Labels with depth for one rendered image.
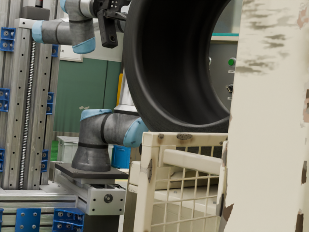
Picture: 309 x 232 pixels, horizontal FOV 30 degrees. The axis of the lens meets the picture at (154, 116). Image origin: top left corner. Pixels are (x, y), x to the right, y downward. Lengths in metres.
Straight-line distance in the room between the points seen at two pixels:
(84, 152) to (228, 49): 0.66
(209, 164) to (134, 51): 0.79
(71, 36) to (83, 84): 7.84
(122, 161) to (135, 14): 5.67
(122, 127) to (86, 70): 7.60
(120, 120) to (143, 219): 1.37
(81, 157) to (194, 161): 1.49
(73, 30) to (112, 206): 0.65
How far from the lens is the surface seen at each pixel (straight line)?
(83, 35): 1.82
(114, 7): 1.68
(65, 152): 6.86
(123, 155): 7.06
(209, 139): 0.82
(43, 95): 2.19
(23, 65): 2.17
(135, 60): 1.44
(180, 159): 0.73
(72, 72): 9.60
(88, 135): 2.17
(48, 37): 1.90
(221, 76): 2.21
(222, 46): 2.23
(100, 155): 2.18
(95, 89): 9.75
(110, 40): 1.68
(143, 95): 1.42
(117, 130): 2.11
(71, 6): 1.81
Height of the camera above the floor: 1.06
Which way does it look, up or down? 3 degrees down
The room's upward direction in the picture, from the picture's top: 6 degrees clockwise
